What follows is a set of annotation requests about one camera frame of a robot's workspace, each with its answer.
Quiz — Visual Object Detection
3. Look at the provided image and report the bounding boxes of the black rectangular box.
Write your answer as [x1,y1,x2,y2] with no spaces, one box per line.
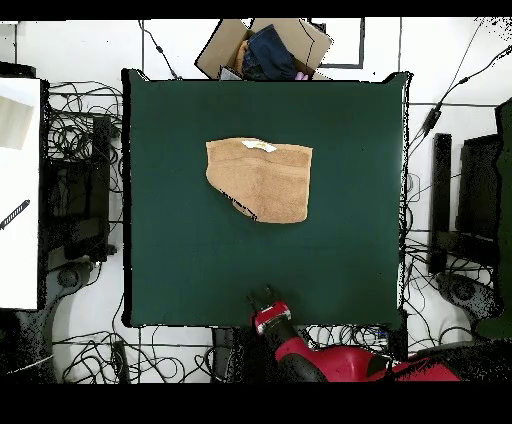
[385,309,410,361]

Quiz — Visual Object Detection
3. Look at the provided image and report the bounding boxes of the brown cardboard box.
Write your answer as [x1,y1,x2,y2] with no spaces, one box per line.
[194,17,334,81]

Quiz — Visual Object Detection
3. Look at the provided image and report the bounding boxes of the black upright post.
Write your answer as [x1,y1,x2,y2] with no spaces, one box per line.
[429,132,453,275]

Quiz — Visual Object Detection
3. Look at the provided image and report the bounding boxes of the black power adapter with cable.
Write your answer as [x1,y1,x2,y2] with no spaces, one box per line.
[407,43,512,155]

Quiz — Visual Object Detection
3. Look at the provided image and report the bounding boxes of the dark green table cloth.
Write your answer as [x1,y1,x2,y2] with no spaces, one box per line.
[121,68,411,329]

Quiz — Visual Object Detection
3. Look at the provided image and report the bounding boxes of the orange cloth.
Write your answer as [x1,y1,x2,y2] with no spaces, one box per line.
[233,39,249,75]

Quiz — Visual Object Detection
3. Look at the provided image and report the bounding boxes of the black equipment rack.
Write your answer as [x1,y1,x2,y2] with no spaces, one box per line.
[41,115,117,263]

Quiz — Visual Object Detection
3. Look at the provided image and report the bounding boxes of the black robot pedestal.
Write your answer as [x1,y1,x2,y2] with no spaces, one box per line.
[211,327,281,381]

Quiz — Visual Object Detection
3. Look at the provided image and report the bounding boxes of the dark blue jeans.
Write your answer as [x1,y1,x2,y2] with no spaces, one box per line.
[241,23,298,81]

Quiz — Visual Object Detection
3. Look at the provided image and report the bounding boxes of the black flat panel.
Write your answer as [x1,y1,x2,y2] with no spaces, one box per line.
[455,133,501,241]

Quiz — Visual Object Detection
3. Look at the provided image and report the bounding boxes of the orange terry towel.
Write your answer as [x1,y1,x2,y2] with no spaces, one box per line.
[205,136,314,224]

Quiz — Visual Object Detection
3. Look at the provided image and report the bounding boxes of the black ridged tool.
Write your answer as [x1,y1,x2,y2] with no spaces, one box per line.
[0,198,32,231]

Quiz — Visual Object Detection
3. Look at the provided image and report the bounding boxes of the white table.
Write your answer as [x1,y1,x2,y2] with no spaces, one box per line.
[0,77,41,310]

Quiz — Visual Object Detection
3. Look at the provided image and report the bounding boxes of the black power strip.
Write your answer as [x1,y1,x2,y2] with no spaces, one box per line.
[111,339,131,383]

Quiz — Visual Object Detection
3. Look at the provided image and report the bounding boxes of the black office chair base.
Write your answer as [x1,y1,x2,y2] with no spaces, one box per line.
[39,259,103,321]
[435,271,503,321]

